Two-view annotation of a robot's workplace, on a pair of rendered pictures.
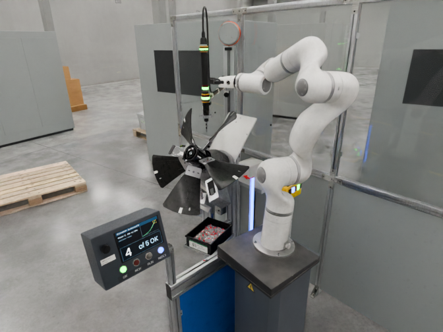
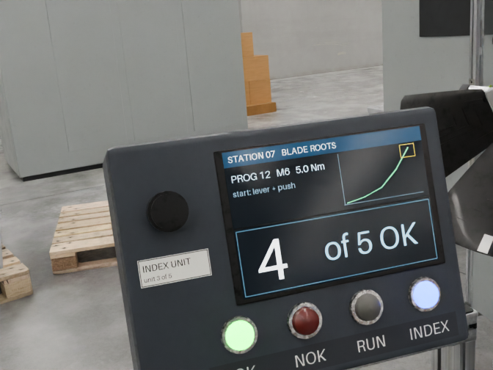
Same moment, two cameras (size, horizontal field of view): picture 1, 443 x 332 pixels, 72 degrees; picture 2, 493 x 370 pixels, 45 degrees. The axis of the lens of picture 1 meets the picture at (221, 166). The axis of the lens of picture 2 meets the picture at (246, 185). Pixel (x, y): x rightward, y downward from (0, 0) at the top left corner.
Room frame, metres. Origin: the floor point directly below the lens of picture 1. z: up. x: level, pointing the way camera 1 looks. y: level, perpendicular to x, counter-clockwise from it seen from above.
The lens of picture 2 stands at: (0.50, 0.15, 1.33)
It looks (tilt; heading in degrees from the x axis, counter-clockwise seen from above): 15 degrees down; 27
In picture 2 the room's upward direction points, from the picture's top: 5 degrees counter-clockwise
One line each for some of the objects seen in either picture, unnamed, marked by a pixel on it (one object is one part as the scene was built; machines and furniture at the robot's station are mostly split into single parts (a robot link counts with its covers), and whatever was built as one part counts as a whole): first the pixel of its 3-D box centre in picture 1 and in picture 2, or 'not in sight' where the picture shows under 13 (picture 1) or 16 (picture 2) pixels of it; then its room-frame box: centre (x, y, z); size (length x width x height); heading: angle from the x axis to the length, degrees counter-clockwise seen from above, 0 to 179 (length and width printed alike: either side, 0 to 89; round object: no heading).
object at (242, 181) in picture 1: (253, 179); not in sight; (2.12, -0.24, 0.85); 0.36 x 0.24 x 0.03; 43
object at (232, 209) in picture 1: (231, 219); not in sight; (1.99, -0.07, 0.58); 0.09 x 0.05 x 1.15; 43
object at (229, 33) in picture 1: (229, 33); not in sight; (2.37, -0.07, 1.88); 0.16 x 0.07 x 0.16; 78
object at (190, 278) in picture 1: (239, 247); not in sight; (1.33, -0.09, 0.82); 0.90 x 0.04 x 0.08; 133
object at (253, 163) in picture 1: (248, 167); not in sight; (2.20, -0.22, 0.92); 0.17 x 0.16 x 0.11; 133
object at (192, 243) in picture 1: (209, 235); not in sight; (1.41, 0.07, 0.85); 0.22 x 0.17 x 0.07; 148
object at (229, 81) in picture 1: (233, 81); not in sight; (1.51, -0.06, 1.65); 0.11 x 0.10 x 0.07; 43
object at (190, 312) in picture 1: (238, 300); not in sight; (1.33, -0.09, 0.45); 0.82 x 0.02 x 0.66; 133
